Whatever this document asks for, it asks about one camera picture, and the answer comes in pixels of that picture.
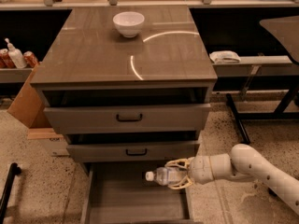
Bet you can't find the red soda can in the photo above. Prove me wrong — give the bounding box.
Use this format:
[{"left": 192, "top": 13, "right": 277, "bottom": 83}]
[
  {"left": 23, "top": 51, "right": 39, "bottom": 67},
  {"left": 0, "top": 49, "right": 15, "bottom": 68}
]

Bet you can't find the clear plastic water bottle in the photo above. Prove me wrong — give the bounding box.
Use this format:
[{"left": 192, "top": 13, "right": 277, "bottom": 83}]
[{"left": 145, "top": 167, "right": 187, "bottom": 186}]

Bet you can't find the black stand foot left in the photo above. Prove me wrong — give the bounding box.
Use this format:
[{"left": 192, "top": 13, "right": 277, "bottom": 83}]
[{"left": 0, "top": 162, "right": 21, "bottom": 224}]

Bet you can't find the grey top drawer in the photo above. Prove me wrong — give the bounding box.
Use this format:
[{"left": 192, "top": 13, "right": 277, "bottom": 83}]
[{"left": 44, "top": 104, "right": 210, "bottom": 134}]

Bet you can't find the red soda can left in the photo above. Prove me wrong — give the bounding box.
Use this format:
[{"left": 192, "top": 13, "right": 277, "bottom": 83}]
[{"left": 0, "top": 49, "right": 15, "bottom": 68}]

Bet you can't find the grey right shelf rail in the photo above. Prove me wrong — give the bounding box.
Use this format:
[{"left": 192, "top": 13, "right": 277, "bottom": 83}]
[{"left": 213, "top": 56, "right": 299, "bottom": 77}]

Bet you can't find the white cardboard box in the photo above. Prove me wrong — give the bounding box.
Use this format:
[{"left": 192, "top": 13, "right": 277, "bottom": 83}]
[{"left": 27, "top": 128, "right": 68, "bottom": 157}]

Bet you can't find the black table leg frame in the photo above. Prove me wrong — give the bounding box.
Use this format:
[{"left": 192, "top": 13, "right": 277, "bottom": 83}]
[{"left": 226, "top": 84, "right": 299, "bottom": 145}]

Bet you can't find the white pump dispenser bottle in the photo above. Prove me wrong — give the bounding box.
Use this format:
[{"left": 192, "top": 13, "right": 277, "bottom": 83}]
[{"left": 5, "top": 38, "right": 27, "bottom": 69}]

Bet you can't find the folded white cloth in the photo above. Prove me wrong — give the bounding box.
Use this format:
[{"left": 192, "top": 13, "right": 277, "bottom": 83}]
[{"left": 209, "top": 50, "right": 241, "bottom": 63}]

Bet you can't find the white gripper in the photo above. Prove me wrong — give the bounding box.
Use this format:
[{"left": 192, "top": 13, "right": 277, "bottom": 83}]
[{"left": 164, "top": 156, "right": 214, "bottom": 189}]

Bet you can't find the grey open bottom drawer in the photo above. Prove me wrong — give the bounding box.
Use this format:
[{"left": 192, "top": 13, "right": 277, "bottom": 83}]
[{"left": 80, "top": 161, "right": 192, "bottom": 224}]

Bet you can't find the grey side table top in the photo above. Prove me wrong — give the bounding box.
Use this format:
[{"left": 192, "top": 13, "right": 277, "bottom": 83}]
[{"left": 260, "top": 16, "right": 299, "bottom": 64}]

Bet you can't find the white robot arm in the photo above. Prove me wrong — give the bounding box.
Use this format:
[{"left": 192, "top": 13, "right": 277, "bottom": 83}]
[{"left": 165, "top": 144, "right": 299, "bottom": 215}]

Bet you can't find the white ceramic bowl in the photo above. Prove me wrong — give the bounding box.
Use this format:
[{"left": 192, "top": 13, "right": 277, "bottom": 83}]
[{"left": 113, "top": 11, "right": 145, "bottom": 38}]

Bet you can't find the grey middle drawer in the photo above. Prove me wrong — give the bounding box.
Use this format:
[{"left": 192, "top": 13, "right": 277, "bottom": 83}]
[{"left": 66, "top": 141, "right": 199, "bottom": 162}]

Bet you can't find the grey drawer cabinet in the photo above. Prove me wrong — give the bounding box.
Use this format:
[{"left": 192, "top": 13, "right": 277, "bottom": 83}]
[{"left": 29, "top": 5, "right": 218, "bottom": 173}]

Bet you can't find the grey left shelf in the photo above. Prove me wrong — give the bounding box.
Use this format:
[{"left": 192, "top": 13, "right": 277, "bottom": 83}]
[{"left": 0, "top": 68, "right": 32, "bottom": 84}]

